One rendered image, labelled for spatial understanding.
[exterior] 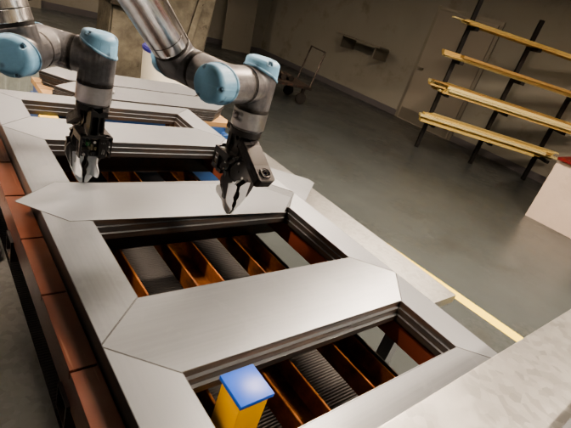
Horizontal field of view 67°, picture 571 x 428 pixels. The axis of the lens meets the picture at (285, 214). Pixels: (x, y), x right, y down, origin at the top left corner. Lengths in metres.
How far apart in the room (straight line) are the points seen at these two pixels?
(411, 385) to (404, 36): 9.20
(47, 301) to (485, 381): 0.69
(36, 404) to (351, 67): 9.96
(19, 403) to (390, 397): 0.62
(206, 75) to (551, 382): 0.72
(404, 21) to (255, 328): 9.30
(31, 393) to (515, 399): 0.75
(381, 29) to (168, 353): 9.69
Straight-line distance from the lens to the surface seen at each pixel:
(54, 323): 0.82
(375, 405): 0.79
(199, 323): 0.79
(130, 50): 5.48
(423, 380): 0.89
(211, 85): 0.84
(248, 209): 1.21
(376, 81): 10.00
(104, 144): 1.09
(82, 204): 1.08
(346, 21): 10.79
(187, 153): 1.57
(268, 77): 0.93
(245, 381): 0.68
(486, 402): 0.59
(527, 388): 0.66
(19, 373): 0.95
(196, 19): 5.60
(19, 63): 0.93
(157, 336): 0.76
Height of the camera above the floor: 1.38
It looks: 25 degrees down
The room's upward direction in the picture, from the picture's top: 18 degrees clockwise
